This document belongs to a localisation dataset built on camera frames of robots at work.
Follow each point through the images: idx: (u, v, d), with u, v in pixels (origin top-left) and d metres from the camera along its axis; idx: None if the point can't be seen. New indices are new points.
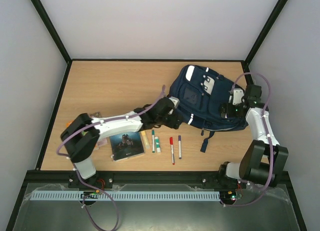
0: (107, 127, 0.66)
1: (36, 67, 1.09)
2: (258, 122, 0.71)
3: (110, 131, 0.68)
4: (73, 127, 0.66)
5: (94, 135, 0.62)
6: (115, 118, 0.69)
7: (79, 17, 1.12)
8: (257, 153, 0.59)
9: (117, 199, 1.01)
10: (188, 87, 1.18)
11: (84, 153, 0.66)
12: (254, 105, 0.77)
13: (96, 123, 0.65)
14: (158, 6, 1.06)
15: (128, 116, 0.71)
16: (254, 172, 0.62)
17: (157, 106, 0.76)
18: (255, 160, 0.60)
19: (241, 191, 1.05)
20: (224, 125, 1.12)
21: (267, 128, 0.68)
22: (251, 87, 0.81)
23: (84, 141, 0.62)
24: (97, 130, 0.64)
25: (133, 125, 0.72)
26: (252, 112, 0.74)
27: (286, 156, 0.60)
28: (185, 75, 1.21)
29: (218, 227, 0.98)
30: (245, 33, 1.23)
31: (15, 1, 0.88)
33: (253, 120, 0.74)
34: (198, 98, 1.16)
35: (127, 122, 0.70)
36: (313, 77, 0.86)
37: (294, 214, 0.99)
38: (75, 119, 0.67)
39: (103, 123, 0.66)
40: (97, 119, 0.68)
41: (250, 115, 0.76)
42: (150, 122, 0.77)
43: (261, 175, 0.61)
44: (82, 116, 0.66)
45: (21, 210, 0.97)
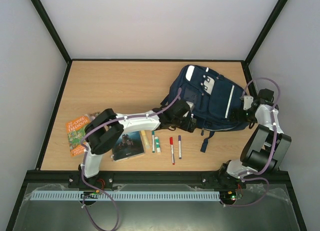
0: (129, 123, 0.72)
1: (36, 67, 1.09)
2: (266, 114, 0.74)
3: (132, 127, 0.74)
4: (97, 121, 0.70)
5: (119, 130, 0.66)
6: (137, 116, 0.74)
7: (79, 17, 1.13)
8: (260, 136, 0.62)
9: (117, 199, 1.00)
10: (188, 87, 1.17)
11: (105, 147, 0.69)
12: (265, 101, 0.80)
13: (119, 118, 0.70)
14: (159, 7, 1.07)
15: (148, 114, 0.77)
16: (254, 156, 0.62)
17: (174, 108, 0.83)
18: (256, 143, 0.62)
19: (241, 192, 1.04)
20: (224, 125, 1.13)
21: (273, 118, 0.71)
22: (265, 90, 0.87)
23: (107, 134, 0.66)
24: (121, 125, 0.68)
25: (152, 124, 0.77)
26: (262, 107, 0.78)
27: (288, 143, 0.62)
28: (185, 75, 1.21)
29: (218, 227, 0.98)
30: (245, 33, 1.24)
31: (16, 1, 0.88)
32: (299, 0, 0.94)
33: (261, 113, 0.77)
34: (198, 98, 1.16)
35: (147, 120, 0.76)
36: (313, 77, 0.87)
37: (294, 214, 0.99)
38: (100, 114, 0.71)
39: (126, 119, 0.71)
40: (120, 116, 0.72)
41: (260, 111, 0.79)
42: (167, 122, 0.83)
43: (261, 159, 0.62)
44: (107, 111, 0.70)
45: (22, 210, 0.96)
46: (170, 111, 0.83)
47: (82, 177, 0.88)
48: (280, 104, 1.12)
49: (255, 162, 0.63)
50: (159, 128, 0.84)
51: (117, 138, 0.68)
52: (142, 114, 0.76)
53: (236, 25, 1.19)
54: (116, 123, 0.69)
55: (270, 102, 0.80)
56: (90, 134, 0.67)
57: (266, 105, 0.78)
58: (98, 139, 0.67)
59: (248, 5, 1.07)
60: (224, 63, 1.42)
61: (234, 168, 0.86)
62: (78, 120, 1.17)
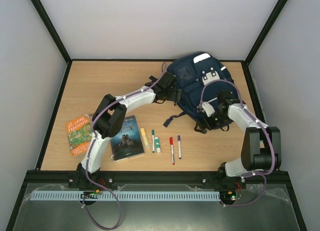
0: (130, 102, 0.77)
1: (36, 67, 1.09)
2: (240, 113, 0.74)
3: (132, 104, 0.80)
4: (101, 108, 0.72)
5: (122, 109, 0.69)
6: (133, 94, 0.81)
7: (79, 17, 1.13)
8: (254, 137, 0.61)
9: (122, 199, 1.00)
10: (190, 67, 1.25)
11: (115, 129, 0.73)
12: (231, 101, 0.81)
13: (120, 99, 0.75)
14: (159, 7, 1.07)
15: (143, 89, 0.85)
16: (258, 160, 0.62)
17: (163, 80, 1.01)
18: (254, 145, 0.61)
19: (241, 192, 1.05)
20: (191, 111, 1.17)
21: (252, 116, 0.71)
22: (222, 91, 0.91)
23: (114, 116, 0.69)
24: (123, 105, 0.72)
25: (148, 96, 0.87)
26: (233, 108, 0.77)
27: (279, 133, 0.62)
28: (197, 56, 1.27)
29: (218, 227, 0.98)
30: (245, 33, 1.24)
31: (16, 1, 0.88)
32: (299, 0, 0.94)
33: (236, 114, 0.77)
34: (190, 79, 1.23)
35: (144, 95, 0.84)
36: (313, 77, 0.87)
37: (294, 214, 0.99)
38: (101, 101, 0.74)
39: (125, 99, 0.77)
40: (119, 97, 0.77)
41: (233, 112, 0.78)
42: (161, 92, 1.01)
43: (266, 160, 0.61)
44: (107, 96, 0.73)
45: (22, 210, 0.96)
46: (161, 83, 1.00)
47: (86, 173, 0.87)
48: (280, 104, 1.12)
49: (261, 164, 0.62)
50: (156, 98, 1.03)
51: (123, 117, 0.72)
52: (138, 91, 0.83)
53: (236, 25, 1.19)
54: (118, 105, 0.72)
55: (236, 101, 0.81)
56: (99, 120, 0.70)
57: (235, 104, 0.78)
58: (108, 123, 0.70)
59: (248, 5, 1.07)
60: (224, 63, 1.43)
61: (234, 168, 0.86)
62: (78, 120, 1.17)
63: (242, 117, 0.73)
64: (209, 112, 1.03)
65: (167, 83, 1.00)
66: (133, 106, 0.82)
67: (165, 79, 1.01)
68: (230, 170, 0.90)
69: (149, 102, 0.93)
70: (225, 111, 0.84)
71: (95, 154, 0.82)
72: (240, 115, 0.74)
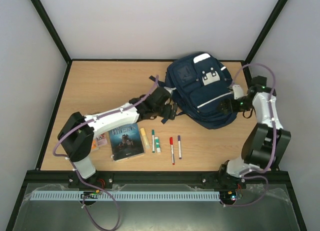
0: (102, 123, 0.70)
1: (36, 66, 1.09)
2: (263, 104, 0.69)
3: (106, 126, 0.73)
4: (67, 128, 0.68)
5: (88, 134, 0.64)
6: (109, 114, 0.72)
7: (79, 17, 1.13)
8: (259, 133, 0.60)
9: (118, 199, 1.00)
10: (190, 67, 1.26)
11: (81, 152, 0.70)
12: (262, 89, 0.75)
13: (89, 120, 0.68)
14: (159, 7, 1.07)
15: (123, 109, 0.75)
16: (254, 153, 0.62)
17: (154, 96, 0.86)
18: (257, 141, 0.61)
19: (241, 192, 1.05)
20: (190, 111, 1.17)
21: (272, 113, 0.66)
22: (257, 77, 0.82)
23: (78, 140, 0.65)
24: (91, 128, 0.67)
25: (129, 118, 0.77)
26: (259, 97, 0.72)
27: (288, 140, 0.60)
28: (197, 56, 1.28)
29: (218, 227, 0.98)
30: (245, 33, 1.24)
31: (16, 1, 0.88)
32: (299, 0, 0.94)
33: (258, 105, 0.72)
34: (190, 79, 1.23)
35: (123, 115, 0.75)
36: (313, 78, 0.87)
37: (294, 214, 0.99)
38: (68, 119, 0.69)
39: (97, 119, 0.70)
40: (90, 117, 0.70)
41: (257, 101, 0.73)
42: (148, 110, 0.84)
43: (261, 157, 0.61)
44: (75, 115, 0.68)
45: (22, 210, 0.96)
46: (150, 100, 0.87)
47: (80, 178, 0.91)
48: (280, 104, 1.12)
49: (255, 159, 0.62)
50: (140, 118, 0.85)
51: (90, 141, 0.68)
52: (116, 109, 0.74)
53: (236, 25, 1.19)
54: (86, 127, 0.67)
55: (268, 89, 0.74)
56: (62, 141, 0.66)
57: (263, 93, 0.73)
58: (72, 146, 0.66)
59: (248, 4, 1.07)
60: (224, 63, 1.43)
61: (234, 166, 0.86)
62: None
63: (262, 109, 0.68)
64: (236, 95, 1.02)
65: (157, 100, 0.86)
66: (108, 127, 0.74)
67: (155, 95, 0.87)
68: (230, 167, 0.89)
69: (133, 121, 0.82)
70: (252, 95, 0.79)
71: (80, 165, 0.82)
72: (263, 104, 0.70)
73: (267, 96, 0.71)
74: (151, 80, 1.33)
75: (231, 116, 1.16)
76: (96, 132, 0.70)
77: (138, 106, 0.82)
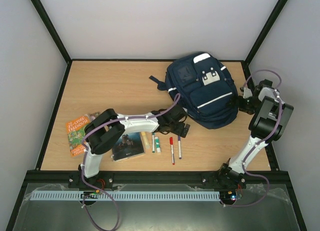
0: (130, 124, 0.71)
1: (36, 66, 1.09)
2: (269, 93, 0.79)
3: (133, 128, 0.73)
4: (99, 121, 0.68)
5: (120, 129, 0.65)
6: (138, 117, 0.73)
7: (80, 17, 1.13)
8: (267, 104, 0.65)
9: (117, 199, 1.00)
10: (190, 67, 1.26)
11: (106, 148, 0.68)
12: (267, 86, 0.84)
13: (121, 119, 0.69)
14: (160, 7, 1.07)
15: (148, 116, 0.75)
16: (260, 124, 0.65)
17: (173, 112, 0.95)
18: (264, 111, 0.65)
19: (241, 192, 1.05)
20: (190, 111, 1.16)
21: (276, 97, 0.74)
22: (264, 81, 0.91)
23: (109, 133, 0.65)
24: (122, 125, 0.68)
25: (151, 126, 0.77)
26: (265, 90, 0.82)
27: (291, 111, 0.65)
28: (197, 56, 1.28)
29: (218, 227, 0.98)
30: (245, 33, 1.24)
31: (16, 0, 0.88)
32: (299, 0, 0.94)
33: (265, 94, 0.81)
34: (190, 79, 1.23)
35: (146, 121, 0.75)
36: (313, 78, 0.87)
37: (294, 214, 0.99)
38: (100, 114, 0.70)
39: (127, 119, 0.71)
40: (121, 116, 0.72)
41: (264, 93, 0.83)
42: (165, 124, 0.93)
43: (266, 126, 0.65)
44: (109, 111, 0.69)
45: (22, 210, 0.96)
46: (169, 115, 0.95)
47: (82, 177, 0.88)
48: None
49: (260, 128, 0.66)
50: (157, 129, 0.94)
51: (118, 138, 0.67)
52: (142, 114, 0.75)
53: (236, 25, 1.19)
54: (117, 123, 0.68)
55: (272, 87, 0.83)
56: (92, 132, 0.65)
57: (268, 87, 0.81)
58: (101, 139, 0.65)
59: (248, 5, 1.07)
60: (224, 63, 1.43)
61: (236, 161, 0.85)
62: (78, 120, 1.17)
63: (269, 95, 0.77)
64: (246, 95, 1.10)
65: (174, 116, 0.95)
66: (133, 130, 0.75)
67: (174, 111, 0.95)
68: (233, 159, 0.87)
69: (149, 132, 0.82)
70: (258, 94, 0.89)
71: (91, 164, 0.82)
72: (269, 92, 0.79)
73: (272, 88, 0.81)
74: (151, 80, 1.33)
75: (231, 116, 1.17)
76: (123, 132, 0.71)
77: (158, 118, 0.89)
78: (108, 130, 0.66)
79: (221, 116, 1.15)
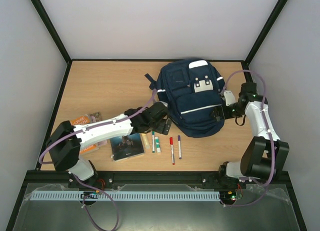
0: (91, 135, 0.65)
1: (36, 66, 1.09)
2: (257, 113, 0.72)
3: (95, 138, 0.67)
4: (56, 136, 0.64)
5: (75, 145, 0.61)
6: (100, 125, 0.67)
7: (79, 17, 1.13)
8: (259, 150, 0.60)
9: (117, 199, 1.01)
10: (184, 72, 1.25)
11: (68, 162, 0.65)
12: (252, 98, 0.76)
13: (78, 131, 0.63)
14: (160, 7, 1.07)
15: (116, 120, 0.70)
16: (255, 168, 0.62)
17: (152, 110, 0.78)
18: (256, 156, 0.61)
19: (241, 192, 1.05)
20: (172, 116, 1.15)
21: (267, 124, 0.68)
22: (246, 85, 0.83)
23: (65, 149, 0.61)
24: (79, 139, 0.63)
25: (122, 130, 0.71)
26: (251, 106, 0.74)
27: (286, 150, 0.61)
28: (194, 62, 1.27)
29: (218, 227, 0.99)
30: (245, 33, 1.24)
31: (16, 1, 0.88)
32: (299, 0, 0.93)
33: (252, 114, 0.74)
34: (181, 84, 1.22)
35: (114, 127, 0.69)
36: (313, 78, 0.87)
37: (293, 214, 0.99)
38: (57, 127, 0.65)
39: (86, 130, 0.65)
40: (79, 127, 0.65)
41: (250, 110, 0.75)
42: (144, 124, 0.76)
43: (262, 170, 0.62)
44: (64, 123, 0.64)
45: (22, 210, 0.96)
46: (148, 113, 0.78)
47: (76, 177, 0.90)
48: (280, 105, 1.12)
49: (254, 173, 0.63)
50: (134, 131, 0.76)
51: (77, 153, 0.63)
52: (108, 121, 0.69)
53: (236, 26, 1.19)
54: (74, 137, 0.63)
55: (258, 98, 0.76)
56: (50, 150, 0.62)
57: (255, 103, 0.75)
58: (59, 156, 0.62)
59: (248, 5, 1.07)
60: (224, 63, 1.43)
61: (232, 169, 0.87)
62: (78, 120, 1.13)
63: (258, 119, 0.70)
64: (228, 102, 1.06)
65: (154, 115, 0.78)
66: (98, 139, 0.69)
67: (153, 109, 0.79)
68: (229, 171, 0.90)
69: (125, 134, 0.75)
70: (244, 104, 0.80)
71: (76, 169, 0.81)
72: (256, 113, 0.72)
73: (260, 106, 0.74)
74: (147, 79, 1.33)
75: (213, 129, 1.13)
76: (82, 145, 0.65)
77: (135, 118, 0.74)
78: (64, 146, 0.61)
79: (203, 127, 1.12)
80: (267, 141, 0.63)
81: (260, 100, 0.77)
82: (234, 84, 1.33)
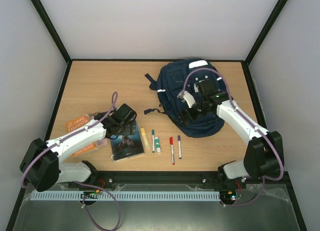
0: (66, 146, 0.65)
1: (36, 66, 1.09)
2: (231, 114, 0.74)
3: (71, 148, 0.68)
4: (29, 157, 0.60)
5: (52, 160, 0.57)
6: (73, 134, 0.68)
7: (79, 18, 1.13)
8: (260, 150, 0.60)
9: (119, 199, 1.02)
10: (184, 72, 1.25)
11: (50, 180, 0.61)
12: (217, 99, 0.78)
13: (52, 146, 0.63)
14: (160, 7, 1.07)
15: (88, 126, 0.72)
16: (264, 168, 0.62)
17: (122, 111, 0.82)
18: (259, 158, 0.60)
19: (241, 192, 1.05)
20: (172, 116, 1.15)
21: (251, 122, 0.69)
22: (202, 84, 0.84)
23: (43, 167, 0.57)
24: (54, 153, 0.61)
25: (96, 134, 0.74)
26: (223, 108, 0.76)
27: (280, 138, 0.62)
28: (194, 62, 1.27)
29: (218, 227, 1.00)
30: (245, 33, 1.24)
31: (16, 1, 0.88)
32: (299, 0, 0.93)
33: (229, 116, 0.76)
34: (181, 84, 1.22)
35: (88, 132, 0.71)
36: (313, 78, 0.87)
37: (293, 214, 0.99)
38: (27, 148, 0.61)
39: (60, 143, 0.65)
40: (52, 142, 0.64)
41: (221, 111, 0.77)
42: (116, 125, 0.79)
43: (271, 165, 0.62)
44: (36, 141, 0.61)
45: (22, 210, 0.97)
46: (117, 114, 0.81)
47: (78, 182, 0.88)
48: (280, 105, 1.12)
49: (265, 172, 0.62)
50: (108, 132, 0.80)
51: (55, 168, 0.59)
52: (80, 128, 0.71)
53: (235, 26, 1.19)
54: (49, 152, 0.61)
55: (221, 98, 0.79)
56: (27, 171, 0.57)
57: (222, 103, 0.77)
58: (38, 175, 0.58)
59: (248, 5, 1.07)
60: (224, 63, 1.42)
61: (235, 172, 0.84)
62: (78, 120, 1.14)
63: (236, 120, 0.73)
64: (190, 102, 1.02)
65: (124, 115, 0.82)
66: (76, 147, 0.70)
67: (122, 110, 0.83)
68: (229, 171, 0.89)
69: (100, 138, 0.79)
70: (211, 108, 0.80)
71: (67, 179, 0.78)
72: (230, 114, 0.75)
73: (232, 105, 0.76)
74: (147, 79, 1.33)
75: (213, 129, 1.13)
76: (60, 158, 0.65)
77: (105, 120, 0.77)
78: (41, 164, 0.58)
79: (203, 127, 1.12)
80: (262, 137, 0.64)
81: (224, 98, 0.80)
82: (235, 84, 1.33)
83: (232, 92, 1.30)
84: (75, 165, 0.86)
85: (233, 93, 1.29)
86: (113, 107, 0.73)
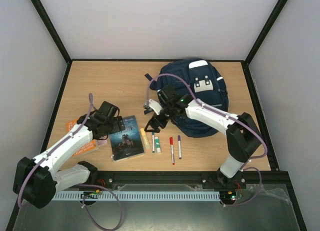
0: (55, 157, 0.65)
1: (36, 66, 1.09)
2: (200, 112, 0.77)
3: (61, 159, 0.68)
4: (19, 177, 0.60)
5: (45, 175, 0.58)
6: (58, 145, 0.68)
7: (79, 18, 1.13)
8: (237, 134, 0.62)
9: (122, 199, 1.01)
10: (184, 72, 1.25)
11: (47, 193, 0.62)
12: (182, 103, 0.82)
13: (41, 161, 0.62)
14: (160, 8, 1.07)
15: (72, 132, 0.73)
16: (249, 149, 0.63)
17: (103, 110, 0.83)
18: (240, 141, 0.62)
19: (241, 192, 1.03)
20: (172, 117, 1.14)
21: (220, 112, 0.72)
22: (164, 91, 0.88)
23: (37, 183, 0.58)
24: (46, 168, 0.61)
25: (83, 138, 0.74)
26: (192, 110, 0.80)
27: (249, 117, 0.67)
28: (193, 62, 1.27)
29: (218, 227, 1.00)
30: (245, 33, 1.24)
31: (16, 0, 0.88)
32: (299, 0, 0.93)
33: (200, 115, 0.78)
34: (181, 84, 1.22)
35: (74, 139, 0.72)
36: (313, 78, 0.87)
37: (294, 215, 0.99)
38: (15, 169, 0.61)
39: (48, 157, 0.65)
40: (40, 158, 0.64)
41: (191, 114, 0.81)
42: (101, 124, 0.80)
43: (255, 144, 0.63)
44: (23, 160, 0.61)
45: (22, 210, 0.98)
46: (100, 114, 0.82)
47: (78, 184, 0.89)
48: (280, 105, 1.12)
49: (252, 153, 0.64)
50: (96, 133, 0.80)
51: (50, 182, 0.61)
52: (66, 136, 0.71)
53: (235, 26, 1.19)
54: (39, 168, 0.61)
55: (185, 101, 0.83)
56: (22, 192, 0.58)
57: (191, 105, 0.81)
58: (34, 193, 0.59)
59: (248, 5, 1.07)
60: (224, 63, 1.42)
61: (229, 168, 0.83)
62: None
63: (208, 116, 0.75)
64: (156, 109, 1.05)
65: (107, 113, 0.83)
66: (66, 155, 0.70)
67: (103, 109, 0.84)
68: (227, 171, 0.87)
69: (89, 141, 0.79)
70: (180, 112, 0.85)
71: (69, 184, 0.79)
72: (200, 113, 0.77)
73: (199, 103, 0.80)
74: (147, 79, 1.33)
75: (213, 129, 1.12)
76: (53, 171, 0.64)
77: (90, 122, 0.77)
78: (34, 180, 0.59)
79: (203, 127, 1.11)
80: (235, 122, 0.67)
81: (188, 100, 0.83)
82: (235, 84, 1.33)
83: (232, 92, 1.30)
84: (71, 168, 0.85)
85: (233, 93, 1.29)
86: (91, 107, 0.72)
